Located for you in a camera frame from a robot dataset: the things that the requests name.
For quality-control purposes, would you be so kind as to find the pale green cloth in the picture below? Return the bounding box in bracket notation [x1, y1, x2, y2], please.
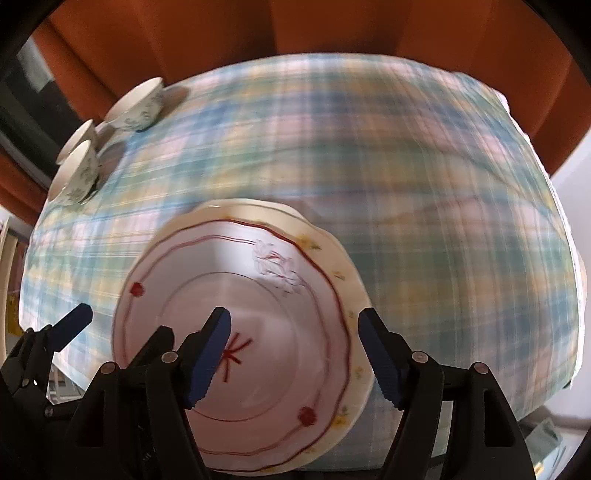
[519, 406, 571, 480]

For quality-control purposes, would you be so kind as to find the small red trimmed plate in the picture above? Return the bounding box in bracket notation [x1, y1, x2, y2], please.
[112, 217, 354, 464]

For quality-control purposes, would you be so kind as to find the white plate with red rim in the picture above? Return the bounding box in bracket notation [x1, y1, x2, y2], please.
[111, 198, 376, 474]

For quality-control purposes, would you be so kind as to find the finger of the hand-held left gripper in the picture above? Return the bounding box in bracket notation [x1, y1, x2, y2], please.
[122, 325, 175, 367]
[44, 303, 94, 354]

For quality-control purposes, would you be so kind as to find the orange curtain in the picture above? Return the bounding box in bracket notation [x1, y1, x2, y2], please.
[0, 152, 51, 217]
[32, 0, 591, 171]

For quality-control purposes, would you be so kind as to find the round yellow flower plate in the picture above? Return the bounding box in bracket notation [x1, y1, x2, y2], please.
[194, 198, 305, 222]

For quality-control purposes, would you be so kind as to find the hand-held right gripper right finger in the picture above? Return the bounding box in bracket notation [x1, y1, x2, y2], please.
[358, 308, 529, 480]

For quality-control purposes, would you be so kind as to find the white blue flower bowl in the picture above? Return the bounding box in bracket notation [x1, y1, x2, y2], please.
[56, 119, 97, 164]
[48, 140, 100, 206]
[105, 77, 165, 133]

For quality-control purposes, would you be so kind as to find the white shelf unit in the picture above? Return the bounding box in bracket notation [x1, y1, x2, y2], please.
[0, 215, 28, 344]

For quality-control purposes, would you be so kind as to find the dark glass window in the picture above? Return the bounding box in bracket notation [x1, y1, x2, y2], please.
[0, 28, 116, 185]

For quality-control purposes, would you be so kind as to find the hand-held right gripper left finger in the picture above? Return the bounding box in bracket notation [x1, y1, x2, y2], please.
[65, 307, 232, 480]

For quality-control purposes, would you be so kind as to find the pastel plaid tablecloth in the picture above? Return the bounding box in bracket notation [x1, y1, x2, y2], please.
[18, 53, 583, 472]

